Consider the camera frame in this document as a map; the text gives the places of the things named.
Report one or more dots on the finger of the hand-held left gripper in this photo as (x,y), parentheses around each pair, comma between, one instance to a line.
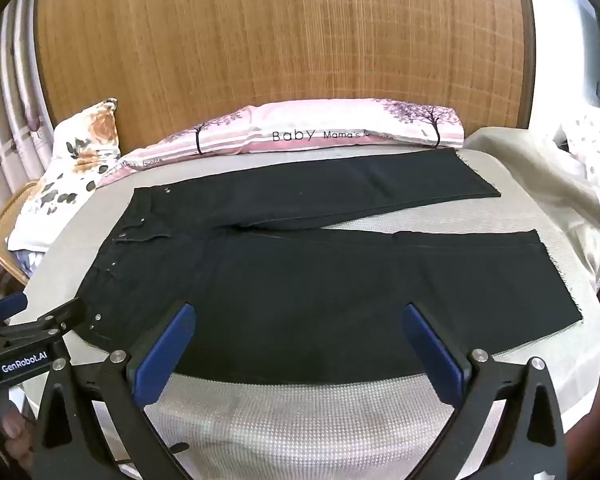
(55,317)
(5,306)

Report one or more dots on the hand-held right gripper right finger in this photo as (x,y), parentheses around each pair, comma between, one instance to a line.
(432,347)

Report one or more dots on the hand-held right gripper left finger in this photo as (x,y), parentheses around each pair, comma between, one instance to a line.
(162,347)

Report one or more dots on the black pants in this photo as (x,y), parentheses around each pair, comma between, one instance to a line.
(290,285)

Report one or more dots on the person's left hand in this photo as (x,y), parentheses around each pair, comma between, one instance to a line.
(11,425)

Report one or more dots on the wicker chair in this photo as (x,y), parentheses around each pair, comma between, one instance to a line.
(5,230)

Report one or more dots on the grey woven bed mat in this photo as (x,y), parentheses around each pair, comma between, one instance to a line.
(290,410)

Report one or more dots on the white orange floral pillow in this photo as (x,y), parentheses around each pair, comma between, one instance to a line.
(75,160)

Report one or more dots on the striped light curtain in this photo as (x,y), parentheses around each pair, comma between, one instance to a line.
(10,120)

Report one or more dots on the beige blanket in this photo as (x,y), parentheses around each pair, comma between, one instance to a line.
(545,185)

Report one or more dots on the pink striped tree-print pillow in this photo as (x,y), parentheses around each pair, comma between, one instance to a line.
(325,127)

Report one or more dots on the white floral cloth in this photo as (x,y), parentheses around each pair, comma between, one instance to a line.
(595,140)

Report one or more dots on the woven bamboo headboard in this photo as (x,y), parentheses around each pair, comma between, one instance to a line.
(280,35)

